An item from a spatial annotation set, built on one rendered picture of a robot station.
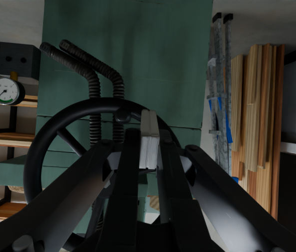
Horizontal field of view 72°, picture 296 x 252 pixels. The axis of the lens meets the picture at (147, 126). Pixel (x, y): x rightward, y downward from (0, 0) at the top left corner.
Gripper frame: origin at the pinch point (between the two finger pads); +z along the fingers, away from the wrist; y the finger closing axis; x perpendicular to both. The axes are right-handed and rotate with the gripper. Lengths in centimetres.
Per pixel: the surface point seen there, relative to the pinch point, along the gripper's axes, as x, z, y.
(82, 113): -3.7, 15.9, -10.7
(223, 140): -42, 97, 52
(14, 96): -5.1, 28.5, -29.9
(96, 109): -2.8, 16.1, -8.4
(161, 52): 6.9, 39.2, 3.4
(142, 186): -20.8, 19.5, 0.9
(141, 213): -60, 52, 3
